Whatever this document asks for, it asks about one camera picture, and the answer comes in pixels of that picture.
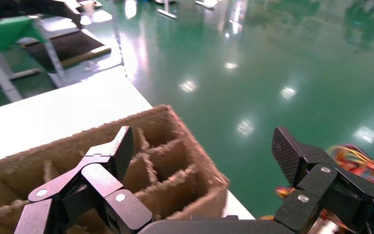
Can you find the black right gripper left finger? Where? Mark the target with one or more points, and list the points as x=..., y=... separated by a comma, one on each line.
x=87, y=190

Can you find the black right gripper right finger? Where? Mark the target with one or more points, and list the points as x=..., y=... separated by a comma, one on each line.
x=329, y=190

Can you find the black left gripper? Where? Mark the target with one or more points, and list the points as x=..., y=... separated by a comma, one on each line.
x=9, y=8

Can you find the dark board with wooden edge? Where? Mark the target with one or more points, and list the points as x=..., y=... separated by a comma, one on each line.
x=67, y=46

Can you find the cardboard divider grid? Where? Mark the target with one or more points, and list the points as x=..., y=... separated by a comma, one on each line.
x=145, y=168

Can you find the white stand foot bar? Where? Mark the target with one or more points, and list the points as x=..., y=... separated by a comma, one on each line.
x=167, y=13

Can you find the brown cardboard box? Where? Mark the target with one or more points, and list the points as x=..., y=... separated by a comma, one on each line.
x=201, y=198

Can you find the grey metal table frame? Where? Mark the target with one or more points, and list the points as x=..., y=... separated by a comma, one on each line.
x=51, y=55

